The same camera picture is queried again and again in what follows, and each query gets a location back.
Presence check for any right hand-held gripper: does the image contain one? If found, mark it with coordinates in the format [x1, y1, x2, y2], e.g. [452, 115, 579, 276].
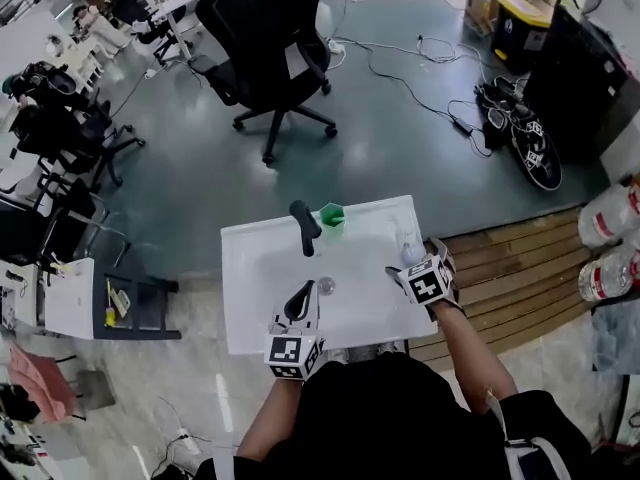
[383, 236, 467, 320]

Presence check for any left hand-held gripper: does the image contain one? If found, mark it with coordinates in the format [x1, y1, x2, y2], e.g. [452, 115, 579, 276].
[263, 279, 327, 383]

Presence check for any small clear object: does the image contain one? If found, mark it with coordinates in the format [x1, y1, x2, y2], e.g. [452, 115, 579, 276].
[398, 215, 428, 268]

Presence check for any person's left forearm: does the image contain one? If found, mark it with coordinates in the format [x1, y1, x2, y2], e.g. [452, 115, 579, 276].
[234, 377, 304, 465]

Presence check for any person's right forearm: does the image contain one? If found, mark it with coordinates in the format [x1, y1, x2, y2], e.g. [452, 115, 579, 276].
[429, 300, 519, 417]

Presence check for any dark sink faucet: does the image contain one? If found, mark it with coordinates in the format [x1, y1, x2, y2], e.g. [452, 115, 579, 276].
[288, 199, 323, 259]

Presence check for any green cup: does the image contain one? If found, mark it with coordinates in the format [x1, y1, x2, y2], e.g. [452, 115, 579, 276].
[318, 201, 348, 230]

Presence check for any wooden slat platform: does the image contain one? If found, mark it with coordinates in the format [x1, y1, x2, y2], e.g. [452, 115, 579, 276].
[407, 205, 602, 375]

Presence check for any person's black clothing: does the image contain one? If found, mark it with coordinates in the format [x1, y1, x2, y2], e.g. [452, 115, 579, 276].
[194, 352, 597, 480]

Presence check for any pile of black gear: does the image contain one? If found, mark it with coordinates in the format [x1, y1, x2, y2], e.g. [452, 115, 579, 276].
[474, 75, 532, 150]

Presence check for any yellow brush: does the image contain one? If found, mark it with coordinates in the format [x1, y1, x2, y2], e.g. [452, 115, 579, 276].
[103, 277, 118, 328]

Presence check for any plastic wrapped panel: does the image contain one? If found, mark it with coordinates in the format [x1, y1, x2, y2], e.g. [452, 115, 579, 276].
[591, 297, 640, 375]

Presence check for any small white table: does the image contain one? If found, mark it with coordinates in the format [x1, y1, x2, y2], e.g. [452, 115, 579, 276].
[43, 256, 97, 341]

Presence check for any black cabinet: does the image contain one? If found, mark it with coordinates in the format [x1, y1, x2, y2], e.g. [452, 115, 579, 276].
[521, 5, 634, 165]

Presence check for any black bin with yellow lid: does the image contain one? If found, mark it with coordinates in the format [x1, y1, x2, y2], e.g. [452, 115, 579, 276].
[489, 0, 557, 75]

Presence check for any black mesh office chair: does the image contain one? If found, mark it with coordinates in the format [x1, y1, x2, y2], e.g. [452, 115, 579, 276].
[188, 0, 339, 166]

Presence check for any pink cloth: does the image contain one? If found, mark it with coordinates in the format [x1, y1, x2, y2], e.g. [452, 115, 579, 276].
[6, 341, 80, 425]

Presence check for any black floor cable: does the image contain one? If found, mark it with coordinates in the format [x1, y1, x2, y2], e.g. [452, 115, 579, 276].
[329, 35, 495, 159]

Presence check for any white floor cable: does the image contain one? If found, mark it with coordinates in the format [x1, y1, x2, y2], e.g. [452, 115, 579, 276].
[416, 34, 501, 68]

